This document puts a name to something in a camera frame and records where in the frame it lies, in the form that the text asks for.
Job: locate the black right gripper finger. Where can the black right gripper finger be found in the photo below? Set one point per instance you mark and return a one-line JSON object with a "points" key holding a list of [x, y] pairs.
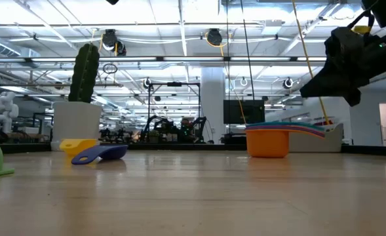
{"points": [[327, 85], [352, 96]]}

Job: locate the grey plastic basket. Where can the grey plastic basket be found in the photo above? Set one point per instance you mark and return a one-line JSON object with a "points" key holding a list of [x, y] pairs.
{"points": [[314, 142]]}

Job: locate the blue measuring cup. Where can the blue measuring cup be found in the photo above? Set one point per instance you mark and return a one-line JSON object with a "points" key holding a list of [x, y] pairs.
{"points": [[278, 128]]}

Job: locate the orange measuring cup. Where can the orange measuring cup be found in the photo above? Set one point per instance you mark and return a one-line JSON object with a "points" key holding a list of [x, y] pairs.
{"points": [[268, 144]]}

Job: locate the yellow measuring cup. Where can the yellow measuring cup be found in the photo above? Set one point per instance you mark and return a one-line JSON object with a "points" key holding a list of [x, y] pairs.
{"points": [[78, 145]]}

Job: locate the purple measuring cup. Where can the purple measuring cup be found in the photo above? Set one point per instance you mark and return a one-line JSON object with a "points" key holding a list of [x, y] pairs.
{"points": [[107, 152]]}

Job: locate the green cactus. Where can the green cactus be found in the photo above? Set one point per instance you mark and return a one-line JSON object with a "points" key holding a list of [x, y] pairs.
{"points": [[84, 75]]}

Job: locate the white building column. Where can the white building column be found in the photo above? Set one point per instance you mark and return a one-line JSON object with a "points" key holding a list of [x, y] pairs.
{"points": [[212, 98]]}

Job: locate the white planter pot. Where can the white planter pot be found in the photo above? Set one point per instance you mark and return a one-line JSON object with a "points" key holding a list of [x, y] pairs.
{"points": [[76, 124]]}

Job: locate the black background robot arms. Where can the black background robot arms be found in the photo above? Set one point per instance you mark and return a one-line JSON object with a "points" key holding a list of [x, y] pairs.
{"points": [[166, 126]]}

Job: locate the black wall screen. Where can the black wall screen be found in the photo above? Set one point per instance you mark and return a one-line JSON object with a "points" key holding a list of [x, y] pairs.
{"points": [[243, 111]]}

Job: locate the black metal frame rig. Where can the black metal frame rig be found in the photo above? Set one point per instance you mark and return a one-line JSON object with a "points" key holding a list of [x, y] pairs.
{"points": [[174, 84]]}

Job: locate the black aluminium table frame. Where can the black aluminium table frame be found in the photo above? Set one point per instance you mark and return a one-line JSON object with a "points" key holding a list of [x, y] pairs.
{"points": [[179, 146]]}

